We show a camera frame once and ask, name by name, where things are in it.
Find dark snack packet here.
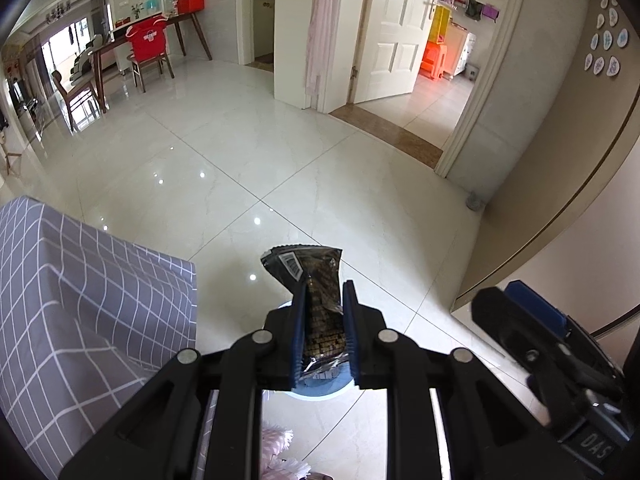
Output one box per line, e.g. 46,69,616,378
260,244,349,387

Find grey checked tablecloth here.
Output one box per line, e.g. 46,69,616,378
0,196,199,480

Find orange plastic stool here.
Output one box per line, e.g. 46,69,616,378
419,42,454,82

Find blue and white basin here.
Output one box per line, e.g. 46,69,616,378
265,300,362,402

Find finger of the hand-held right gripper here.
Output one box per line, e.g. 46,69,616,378
503,279,622,376
471,287,624,397

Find wall shelf with items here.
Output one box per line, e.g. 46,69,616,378
442,0,502,24

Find yellow cabinet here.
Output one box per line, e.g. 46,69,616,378
427,5,452,47

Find pink floral curtain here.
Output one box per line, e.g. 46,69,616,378
304,0,347,109

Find red chair cover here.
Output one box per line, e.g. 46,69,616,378
124,15,169,62

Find bare wooden chair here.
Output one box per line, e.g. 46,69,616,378
51,69,102,134

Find blue white wall plates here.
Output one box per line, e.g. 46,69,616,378
584,0,632,79

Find wooden coat stand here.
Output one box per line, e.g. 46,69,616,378
0,144,24,177

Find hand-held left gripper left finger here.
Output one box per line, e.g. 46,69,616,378
59,283,308,480

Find white low cabinet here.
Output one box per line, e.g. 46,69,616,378
446,25,477,79

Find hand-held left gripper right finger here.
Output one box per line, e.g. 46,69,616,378
341,280,585,480

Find dark wooden dining table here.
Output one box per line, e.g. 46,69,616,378
91,10,214,114

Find small black chandelier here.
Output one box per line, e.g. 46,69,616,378
44,2,72,24

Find grey massage chair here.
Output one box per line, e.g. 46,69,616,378
69,35,99,84

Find wooden chair with cover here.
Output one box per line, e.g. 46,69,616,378
126,16,177,94

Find white panel door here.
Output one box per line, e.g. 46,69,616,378
349,0,442,107

